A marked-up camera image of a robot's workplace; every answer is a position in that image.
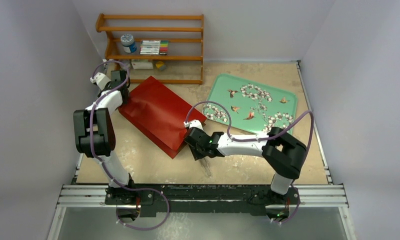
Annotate black metal tongs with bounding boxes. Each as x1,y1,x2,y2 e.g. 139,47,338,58
198,157,212,178

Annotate red paper bag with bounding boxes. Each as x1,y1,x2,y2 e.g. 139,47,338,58
118,76,192,159

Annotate green floral tray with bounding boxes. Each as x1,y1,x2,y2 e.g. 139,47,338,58
202,73,298,134

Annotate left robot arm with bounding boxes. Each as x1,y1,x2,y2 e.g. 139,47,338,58
73,70,137,205

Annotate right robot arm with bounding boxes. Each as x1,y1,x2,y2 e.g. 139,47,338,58
184,127,309,204

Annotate small clear jar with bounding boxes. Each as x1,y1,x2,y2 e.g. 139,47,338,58
120,59,131,71

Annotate white small box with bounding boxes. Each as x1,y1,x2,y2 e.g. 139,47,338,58
131,59,154,70

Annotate blue lidded jar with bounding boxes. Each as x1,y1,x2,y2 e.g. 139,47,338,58
120,34,137,54

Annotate pack of coloured markers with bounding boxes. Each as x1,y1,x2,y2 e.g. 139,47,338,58
140,40,169,55

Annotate yellow green cube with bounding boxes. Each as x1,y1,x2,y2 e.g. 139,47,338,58
155,61,167,71

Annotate wooden shelf rack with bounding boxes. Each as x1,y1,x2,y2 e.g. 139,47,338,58
95,13,205,85

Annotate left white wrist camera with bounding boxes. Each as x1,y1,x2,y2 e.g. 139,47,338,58
89,72,111,91

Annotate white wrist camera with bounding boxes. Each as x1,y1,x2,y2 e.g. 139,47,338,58
183,119,203,130
89,72,111,91

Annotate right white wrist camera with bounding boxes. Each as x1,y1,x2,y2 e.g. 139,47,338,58
183,119,203,130

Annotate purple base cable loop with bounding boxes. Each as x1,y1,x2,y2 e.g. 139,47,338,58
116,187,171,232

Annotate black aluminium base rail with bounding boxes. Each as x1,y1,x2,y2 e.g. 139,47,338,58
57,184,348,218

